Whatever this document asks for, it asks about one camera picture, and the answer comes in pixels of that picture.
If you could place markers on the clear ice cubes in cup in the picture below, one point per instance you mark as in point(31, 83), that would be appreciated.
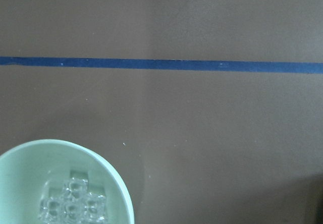
point(74, 200)

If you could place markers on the mint green bowl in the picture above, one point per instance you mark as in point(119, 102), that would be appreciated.
point(27, 169)

